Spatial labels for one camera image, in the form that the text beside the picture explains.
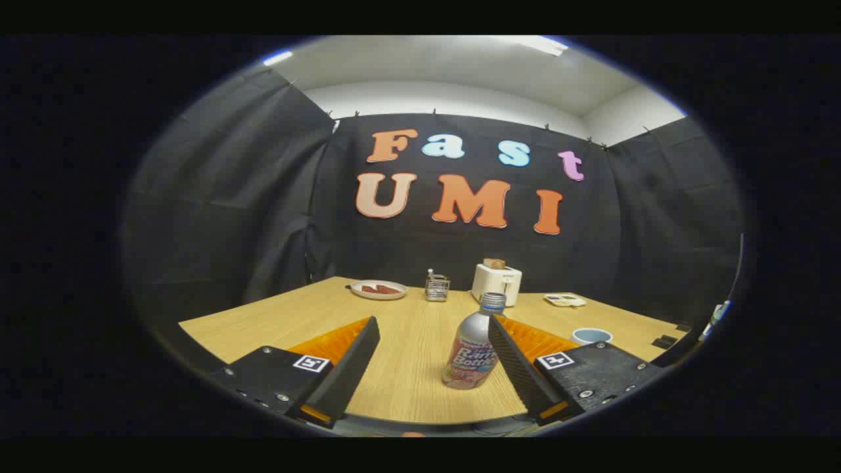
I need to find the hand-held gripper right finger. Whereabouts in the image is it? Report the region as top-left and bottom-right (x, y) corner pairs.
(487, 314), (661, 426)

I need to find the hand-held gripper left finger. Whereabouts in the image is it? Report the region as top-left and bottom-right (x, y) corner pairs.
(210, 316), (381, 430)

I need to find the silver juice bottle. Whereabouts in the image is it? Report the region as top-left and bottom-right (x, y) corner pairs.
(442, 292), (507, 391)

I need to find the white cup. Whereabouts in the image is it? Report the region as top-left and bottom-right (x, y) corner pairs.
(571, 327), (614, 347)

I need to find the wooden table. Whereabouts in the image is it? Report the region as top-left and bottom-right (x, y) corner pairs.
(179, 276), (687, 424)

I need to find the white plate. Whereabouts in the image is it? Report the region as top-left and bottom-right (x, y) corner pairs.
(350, 280), (408, 301)

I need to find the white toaster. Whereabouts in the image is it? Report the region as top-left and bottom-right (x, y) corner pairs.
(471, 263), (523, 307)

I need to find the black backdrop cloth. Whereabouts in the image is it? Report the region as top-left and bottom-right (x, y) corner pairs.
(122, 66), (746, 342)

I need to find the white device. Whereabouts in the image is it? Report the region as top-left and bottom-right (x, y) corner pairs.
(698, 300), (731, 342)

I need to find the thin grey cable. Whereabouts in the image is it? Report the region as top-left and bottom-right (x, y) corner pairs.
(729, 233), (745, 303)

